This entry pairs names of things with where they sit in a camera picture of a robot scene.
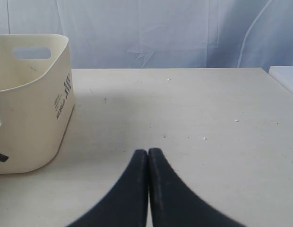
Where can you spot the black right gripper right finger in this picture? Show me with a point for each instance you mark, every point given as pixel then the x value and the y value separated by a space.
pixel 173 203

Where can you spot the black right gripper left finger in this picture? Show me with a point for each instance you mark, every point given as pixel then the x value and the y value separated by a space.
pixel 126 204

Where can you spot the cream bin marked X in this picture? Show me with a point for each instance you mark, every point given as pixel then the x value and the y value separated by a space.
pixel 36 99

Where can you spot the white board at table edge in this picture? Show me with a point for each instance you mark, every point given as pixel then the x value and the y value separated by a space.
pixel 284 75

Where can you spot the white backdrop curtain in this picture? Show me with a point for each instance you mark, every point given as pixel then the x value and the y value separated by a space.
pixel 161 33

